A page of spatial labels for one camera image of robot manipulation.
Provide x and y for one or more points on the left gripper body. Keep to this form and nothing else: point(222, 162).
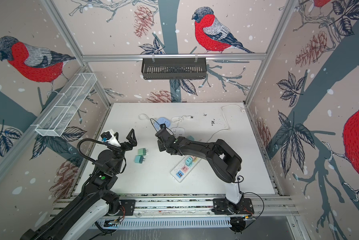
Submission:
point(119, 153)

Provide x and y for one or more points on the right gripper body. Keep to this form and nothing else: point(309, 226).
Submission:
point(163, 146)

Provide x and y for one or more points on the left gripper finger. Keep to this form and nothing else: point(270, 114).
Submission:
point(110, 137)
point(131, 139)

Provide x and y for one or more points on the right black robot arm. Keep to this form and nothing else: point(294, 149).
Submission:
point(224, 161)

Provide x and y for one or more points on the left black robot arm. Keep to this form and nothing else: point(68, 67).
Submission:
point(96, 198)

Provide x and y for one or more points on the green plug adapter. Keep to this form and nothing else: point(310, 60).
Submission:
point(142, 152)

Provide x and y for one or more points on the white square power socket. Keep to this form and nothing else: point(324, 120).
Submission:
point(178, 131)

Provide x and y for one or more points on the blue square power socket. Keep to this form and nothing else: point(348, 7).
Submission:
point(161, 121)

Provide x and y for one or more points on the white colourful power strip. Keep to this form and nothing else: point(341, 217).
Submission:
point(180, 171)

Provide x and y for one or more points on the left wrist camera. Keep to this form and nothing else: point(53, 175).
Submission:
point(103, 137)

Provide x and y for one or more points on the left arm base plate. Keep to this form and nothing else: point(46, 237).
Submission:
point(121, 208)

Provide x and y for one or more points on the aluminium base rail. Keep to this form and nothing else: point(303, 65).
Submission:
point(166, 206)

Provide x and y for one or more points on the white wire mesh shelf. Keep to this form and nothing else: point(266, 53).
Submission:
point(58, 118)

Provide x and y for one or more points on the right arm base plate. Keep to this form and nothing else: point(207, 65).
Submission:
point(225, 207)

